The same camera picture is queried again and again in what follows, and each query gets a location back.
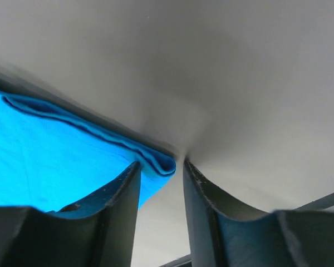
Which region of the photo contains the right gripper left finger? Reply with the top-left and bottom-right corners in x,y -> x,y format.
0,162 -> 141,266

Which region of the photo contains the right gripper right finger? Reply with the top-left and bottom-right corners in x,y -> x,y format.
183,159 -> 334,266

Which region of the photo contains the blue t shirt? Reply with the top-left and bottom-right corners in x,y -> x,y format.
0,90 -> 176,211

